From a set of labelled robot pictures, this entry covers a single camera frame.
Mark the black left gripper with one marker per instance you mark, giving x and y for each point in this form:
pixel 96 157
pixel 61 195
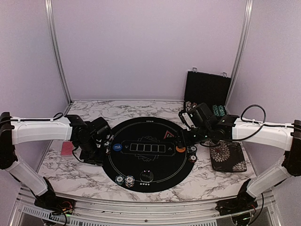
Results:
pixel 100 159

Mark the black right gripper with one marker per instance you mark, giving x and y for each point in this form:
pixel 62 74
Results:
pixel 184 138

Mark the small green fifty chip stack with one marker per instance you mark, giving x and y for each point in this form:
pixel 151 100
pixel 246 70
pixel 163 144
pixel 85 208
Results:
pixel 106 144

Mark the blue small blind button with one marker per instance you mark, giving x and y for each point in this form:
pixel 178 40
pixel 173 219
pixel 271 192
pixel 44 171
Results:
pixel 117 147

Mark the orange big blind button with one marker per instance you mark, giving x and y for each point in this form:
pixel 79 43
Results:
pixel 180 150

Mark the clear round dealer button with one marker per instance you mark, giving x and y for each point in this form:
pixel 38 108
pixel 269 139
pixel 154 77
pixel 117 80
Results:
pixel 146 176

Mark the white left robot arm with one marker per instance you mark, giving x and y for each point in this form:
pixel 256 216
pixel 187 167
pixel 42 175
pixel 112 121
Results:
pixel 18 132

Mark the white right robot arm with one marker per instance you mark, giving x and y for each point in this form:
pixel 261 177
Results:
pixel 261 136

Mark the red playing card deck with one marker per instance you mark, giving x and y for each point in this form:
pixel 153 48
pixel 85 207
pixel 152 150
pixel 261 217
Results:
pixel 66 149

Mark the green chips in case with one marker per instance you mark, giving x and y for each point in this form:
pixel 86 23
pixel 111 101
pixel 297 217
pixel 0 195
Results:
pixel 219 110

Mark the black floral rectangular tray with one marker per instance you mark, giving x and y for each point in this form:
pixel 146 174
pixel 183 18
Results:
pixel 227 157

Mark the black poker chip case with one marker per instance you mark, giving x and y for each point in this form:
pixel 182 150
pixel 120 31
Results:
pixel 206 88

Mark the round black poker mat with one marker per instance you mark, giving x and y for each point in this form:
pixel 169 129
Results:
pixel 145 149

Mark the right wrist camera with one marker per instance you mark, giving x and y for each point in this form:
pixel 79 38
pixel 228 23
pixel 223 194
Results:
pixel 199 116

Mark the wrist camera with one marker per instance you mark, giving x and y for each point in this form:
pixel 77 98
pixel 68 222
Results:
pixel 100 130
pixel 199 116

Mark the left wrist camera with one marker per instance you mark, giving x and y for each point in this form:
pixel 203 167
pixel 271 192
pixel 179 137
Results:
pixel 100 130

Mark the aluminium front rail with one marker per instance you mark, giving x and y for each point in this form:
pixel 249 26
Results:
pixel 96 212

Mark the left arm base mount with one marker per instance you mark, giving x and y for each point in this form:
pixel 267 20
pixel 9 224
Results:
pixel 50 201

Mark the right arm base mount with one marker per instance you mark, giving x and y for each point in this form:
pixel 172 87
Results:
pixel 242 202

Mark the right aluminium frame post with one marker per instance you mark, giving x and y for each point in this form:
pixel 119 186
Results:
pixel 241 46

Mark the aluminium frame post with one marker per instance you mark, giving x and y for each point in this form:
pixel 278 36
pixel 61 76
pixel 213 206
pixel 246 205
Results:
pixel 241 46
pixel 55 47

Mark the left aluminium frame post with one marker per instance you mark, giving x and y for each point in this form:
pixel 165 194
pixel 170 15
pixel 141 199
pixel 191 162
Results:
pixel 55 47

